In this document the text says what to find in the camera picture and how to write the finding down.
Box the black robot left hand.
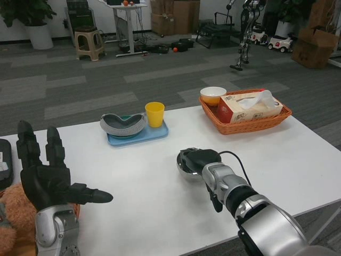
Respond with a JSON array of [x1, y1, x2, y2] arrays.
[[15, 120, 114, 213]]

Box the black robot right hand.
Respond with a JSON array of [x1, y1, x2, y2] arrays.
[[180, 147, 223, 213]]

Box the shiny metal bowl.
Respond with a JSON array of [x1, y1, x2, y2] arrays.
[[175, 149, 207, 183]]

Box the white and orange ceramic bowl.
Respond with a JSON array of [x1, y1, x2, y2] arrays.
[[200, 86, 228, 106]]

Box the brown teddy bear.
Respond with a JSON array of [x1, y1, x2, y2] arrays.
[[0, 182, 38, 256]]

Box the black hard case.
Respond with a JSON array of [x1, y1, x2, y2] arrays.
[[0, 138, 14, 190]]

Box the light blue plastic tray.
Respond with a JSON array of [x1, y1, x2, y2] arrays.
[[107, 118, 170, 147]]

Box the orange wicker basket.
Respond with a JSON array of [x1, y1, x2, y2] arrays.
[[199, 89, 293, 135]]

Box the red and beige tissue box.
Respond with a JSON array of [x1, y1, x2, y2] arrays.
[[216, 90, 283, 124]]

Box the yellow plastic cup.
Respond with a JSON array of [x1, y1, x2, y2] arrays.
[[144, 101, 165, 128]]

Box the grey knitted heart-shaped basket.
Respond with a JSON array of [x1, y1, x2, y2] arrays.
[[100, 113, 149, 137]]

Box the teal plate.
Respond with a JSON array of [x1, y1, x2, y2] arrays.
[[110, 115, 146, 139]]

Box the flat black equipment bag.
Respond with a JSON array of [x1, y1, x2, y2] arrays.
[[148, 45, 170, 54]]

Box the black folding chair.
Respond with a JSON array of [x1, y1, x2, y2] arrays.
[[195, 12, 242, 49]]

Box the silver black humanoid robot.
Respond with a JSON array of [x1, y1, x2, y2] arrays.
[[226, 0, 267, 71]]

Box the white toy ride-on car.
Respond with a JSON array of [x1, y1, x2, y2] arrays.
[[267, 33, 296, 53], [250, 25, 270, 45]]

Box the stacked open cardboard boxes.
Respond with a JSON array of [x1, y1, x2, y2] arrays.
[[150, 0, 175, 37]]

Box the leafy plant in white pot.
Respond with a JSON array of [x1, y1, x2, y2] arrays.
[[274, 0, 310, 39], [0, 0, 58, 51]]

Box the grey computer tower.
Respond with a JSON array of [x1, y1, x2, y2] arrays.
[[117, 13, 131, 53]]

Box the white standing desk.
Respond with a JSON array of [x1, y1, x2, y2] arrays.
[[105, 0, 150, 58]]

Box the brown cardboard box pile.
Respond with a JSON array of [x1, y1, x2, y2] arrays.
[[290, 0, 341, 69]]

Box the beige plastic stool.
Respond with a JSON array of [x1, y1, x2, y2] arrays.
[[74, 26, 105, 62]]

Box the black and green crate stack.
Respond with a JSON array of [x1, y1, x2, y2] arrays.
[[65, 0, 93, 35]]

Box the black right hand cable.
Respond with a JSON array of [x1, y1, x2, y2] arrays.
[[218, 151, 253, 187]]

